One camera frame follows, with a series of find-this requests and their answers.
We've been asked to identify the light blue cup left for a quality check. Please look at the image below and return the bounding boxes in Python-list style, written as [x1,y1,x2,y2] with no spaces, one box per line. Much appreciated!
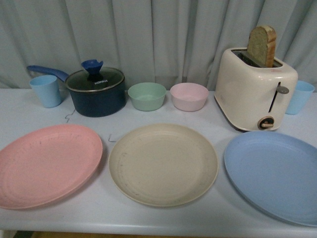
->
[29,75,62,108]

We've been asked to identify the bread slice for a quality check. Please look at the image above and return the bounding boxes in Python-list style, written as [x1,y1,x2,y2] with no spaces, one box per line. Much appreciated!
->
[247,25,277,67]

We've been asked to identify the blue plate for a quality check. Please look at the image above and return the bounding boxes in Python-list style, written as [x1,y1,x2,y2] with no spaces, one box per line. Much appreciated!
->
[224,131,317,227]

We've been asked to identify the pink bowl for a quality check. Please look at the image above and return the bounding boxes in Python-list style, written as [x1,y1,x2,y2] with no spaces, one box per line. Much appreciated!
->
[170,83,209,112]

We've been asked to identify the green bowl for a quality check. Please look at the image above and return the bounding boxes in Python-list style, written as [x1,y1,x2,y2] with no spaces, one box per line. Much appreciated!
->
[128,82,166,112]

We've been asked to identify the light blue cup right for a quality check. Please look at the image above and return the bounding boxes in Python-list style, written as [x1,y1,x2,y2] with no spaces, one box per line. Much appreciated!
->
[286,80,315,115]

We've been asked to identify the grey curtain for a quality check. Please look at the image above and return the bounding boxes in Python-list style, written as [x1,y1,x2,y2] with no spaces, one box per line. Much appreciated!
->
[0,0,317,90]

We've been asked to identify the beige plate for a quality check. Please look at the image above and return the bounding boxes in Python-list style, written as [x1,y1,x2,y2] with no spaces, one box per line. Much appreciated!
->
[108,123,219,207]

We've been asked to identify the light blue cup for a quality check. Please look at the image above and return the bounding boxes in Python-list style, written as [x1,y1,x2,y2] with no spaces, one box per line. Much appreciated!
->
[29,75,62,108]
[286,80,315,115]

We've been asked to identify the dark blue saucepan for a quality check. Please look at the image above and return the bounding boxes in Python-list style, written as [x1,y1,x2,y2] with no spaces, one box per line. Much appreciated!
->
[27,65,126,118]

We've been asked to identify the pink plate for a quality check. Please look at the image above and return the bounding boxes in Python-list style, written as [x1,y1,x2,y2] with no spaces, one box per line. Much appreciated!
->
[0,124,103,210]

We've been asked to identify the cream toaster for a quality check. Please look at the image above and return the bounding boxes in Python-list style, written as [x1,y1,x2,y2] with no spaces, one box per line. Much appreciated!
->
[214,48,298,131]

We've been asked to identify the glass pot lid blue knob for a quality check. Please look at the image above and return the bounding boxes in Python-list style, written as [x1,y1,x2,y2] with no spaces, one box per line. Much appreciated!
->
[66,59,124,92]

